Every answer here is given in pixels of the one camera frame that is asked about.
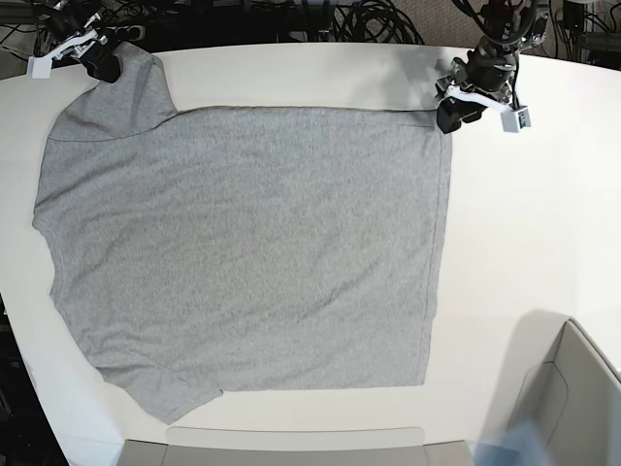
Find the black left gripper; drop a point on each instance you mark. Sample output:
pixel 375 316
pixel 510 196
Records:
pixel 487 70

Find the beige bin at right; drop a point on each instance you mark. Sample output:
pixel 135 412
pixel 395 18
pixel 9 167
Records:
pixel 568 408

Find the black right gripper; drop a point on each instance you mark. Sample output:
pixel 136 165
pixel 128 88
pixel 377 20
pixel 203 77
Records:
pixel 98 57

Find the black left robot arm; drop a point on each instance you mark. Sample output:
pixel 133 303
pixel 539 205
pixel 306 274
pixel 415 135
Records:
pixel 519 27

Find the beige tray at bottom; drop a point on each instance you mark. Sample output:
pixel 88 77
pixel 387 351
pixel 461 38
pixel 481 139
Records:
pixel 200 446

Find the grey T-shirt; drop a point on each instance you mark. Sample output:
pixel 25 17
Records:
pixel 241 249

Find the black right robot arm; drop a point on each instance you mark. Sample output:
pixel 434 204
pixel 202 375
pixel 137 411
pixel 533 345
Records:
pixel 76 32

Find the blue blurred object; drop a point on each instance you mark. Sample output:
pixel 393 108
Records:
pixel 509 444

